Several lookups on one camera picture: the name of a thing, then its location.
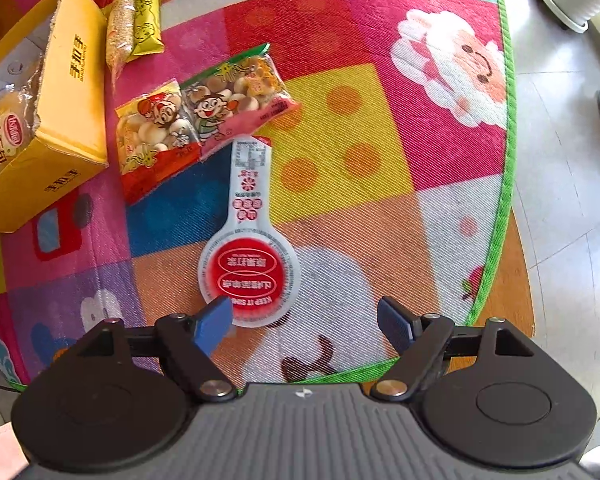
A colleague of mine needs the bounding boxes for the small bread pack upper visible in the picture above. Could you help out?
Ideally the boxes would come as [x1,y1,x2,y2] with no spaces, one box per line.
[0,76,38,172]

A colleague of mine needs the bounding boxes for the yellow snack bar wrapper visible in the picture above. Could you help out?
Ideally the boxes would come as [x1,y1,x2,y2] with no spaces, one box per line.
[129,0,164,60]

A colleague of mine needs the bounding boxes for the yellow cardboard box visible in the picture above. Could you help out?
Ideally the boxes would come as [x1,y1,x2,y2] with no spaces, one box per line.
[0,0,108,233]

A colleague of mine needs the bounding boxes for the white spoon-shaped jelly pack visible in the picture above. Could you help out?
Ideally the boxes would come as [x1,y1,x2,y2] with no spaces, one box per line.
[198,136,301,328]

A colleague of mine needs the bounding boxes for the green pink mushroom biscuit bag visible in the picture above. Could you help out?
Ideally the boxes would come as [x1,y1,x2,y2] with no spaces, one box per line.
[181,44,299,160]

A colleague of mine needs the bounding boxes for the red yellow biscuit bag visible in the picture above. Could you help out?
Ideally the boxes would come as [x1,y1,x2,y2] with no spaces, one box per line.
[116,79,202,205]

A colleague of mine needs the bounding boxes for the clear sesame snack bar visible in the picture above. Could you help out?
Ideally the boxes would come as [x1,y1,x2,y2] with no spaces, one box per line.
[106,0,135,87]

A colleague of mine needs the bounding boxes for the colourful cartoon play mat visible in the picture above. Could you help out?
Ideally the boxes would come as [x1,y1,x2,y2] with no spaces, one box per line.
[0,0,515,388]

